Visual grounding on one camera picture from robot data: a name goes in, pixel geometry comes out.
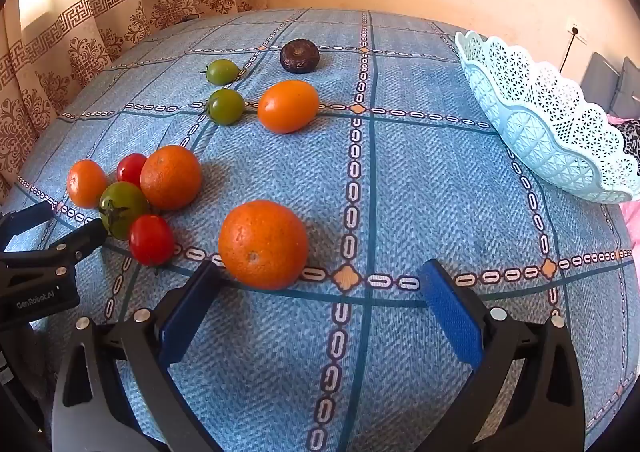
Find small green tomato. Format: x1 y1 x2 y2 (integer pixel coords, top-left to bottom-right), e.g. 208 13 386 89
206 88 246 125
205 59 240 85

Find small tangerine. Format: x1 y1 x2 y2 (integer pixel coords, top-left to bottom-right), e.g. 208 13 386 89
66 159 109 209

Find patterned beige curtain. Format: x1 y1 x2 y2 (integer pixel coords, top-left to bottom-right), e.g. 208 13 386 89
0 0 268 203

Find grey panel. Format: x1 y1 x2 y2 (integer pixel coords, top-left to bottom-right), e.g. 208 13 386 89
612 57 640 120
582 52 621 110

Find red cherry tomato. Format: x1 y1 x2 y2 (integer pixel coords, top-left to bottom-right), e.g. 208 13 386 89
116 153 148 189
128 214 176 267

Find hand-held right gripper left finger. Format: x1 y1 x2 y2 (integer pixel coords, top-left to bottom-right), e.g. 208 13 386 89
51 259 223 452

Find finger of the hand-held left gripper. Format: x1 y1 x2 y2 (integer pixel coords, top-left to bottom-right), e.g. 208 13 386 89
0 202 55 245
0 220 108 278

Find blue checked bed sheet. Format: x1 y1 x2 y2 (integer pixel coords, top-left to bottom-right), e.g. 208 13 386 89
15 8 640 452

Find large green tomato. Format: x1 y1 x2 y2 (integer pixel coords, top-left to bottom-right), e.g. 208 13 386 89
98 181 151 241

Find dark brown round fruit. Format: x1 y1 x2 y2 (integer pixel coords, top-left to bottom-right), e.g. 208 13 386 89
279 39 321 74

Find light blue plastic basket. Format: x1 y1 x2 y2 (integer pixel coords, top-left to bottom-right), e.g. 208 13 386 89
454 30 640 204

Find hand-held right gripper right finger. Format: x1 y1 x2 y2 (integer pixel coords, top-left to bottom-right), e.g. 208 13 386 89
415 259 587 452

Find black and white patterned cloth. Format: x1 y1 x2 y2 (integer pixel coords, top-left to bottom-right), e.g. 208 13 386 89
612 119 640 173

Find pink cloth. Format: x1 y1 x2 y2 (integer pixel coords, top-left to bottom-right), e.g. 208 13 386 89
605 114 640 253

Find large orange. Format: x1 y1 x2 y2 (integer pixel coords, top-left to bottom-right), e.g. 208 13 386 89
218 199 310 291
140 144 203 211

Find oval orange fruit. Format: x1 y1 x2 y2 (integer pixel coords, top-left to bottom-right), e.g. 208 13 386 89
257 80 320 134

